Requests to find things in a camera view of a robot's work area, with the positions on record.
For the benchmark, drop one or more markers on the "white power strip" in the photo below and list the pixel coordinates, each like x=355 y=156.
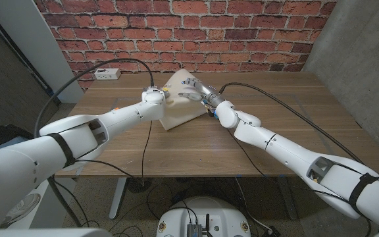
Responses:
x=107 y=74

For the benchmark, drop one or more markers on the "red brick print backdrop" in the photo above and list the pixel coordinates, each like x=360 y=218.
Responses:
x=189 y=33

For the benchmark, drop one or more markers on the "white sneaker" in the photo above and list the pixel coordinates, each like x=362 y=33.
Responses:
x=21 y=209

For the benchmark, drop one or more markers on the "white robot torso base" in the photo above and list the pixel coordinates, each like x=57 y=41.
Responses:
x=206 y=210

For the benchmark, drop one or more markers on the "white metal table leg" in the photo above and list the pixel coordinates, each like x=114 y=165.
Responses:
x=287 y=197
x=117 y=197

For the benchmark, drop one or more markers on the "black stub antenna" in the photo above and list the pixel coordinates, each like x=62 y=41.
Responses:
x=207 y=224

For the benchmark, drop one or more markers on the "cream memory foam sheet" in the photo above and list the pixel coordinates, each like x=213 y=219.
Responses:
x=179 y=105

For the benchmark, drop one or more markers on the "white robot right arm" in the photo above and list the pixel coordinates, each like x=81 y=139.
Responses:
x=308 y=158

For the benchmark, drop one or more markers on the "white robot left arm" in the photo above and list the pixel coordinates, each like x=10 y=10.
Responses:
x=61 y=148

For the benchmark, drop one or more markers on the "black round fan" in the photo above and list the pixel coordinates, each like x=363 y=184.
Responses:
x=138 y=185

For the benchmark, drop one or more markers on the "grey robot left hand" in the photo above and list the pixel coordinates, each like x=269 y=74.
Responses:
x=158 y=89

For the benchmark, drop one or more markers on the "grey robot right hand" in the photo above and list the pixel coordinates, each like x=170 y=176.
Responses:
x=202 y=90

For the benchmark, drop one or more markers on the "white wall panel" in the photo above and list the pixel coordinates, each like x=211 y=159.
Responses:
x=28 y=33

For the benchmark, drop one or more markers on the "blue storage bin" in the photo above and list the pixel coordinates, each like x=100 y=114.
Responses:
x=15 y=140

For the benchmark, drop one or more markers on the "small grey electronics box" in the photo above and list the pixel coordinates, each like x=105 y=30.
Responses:
x=194 y=230

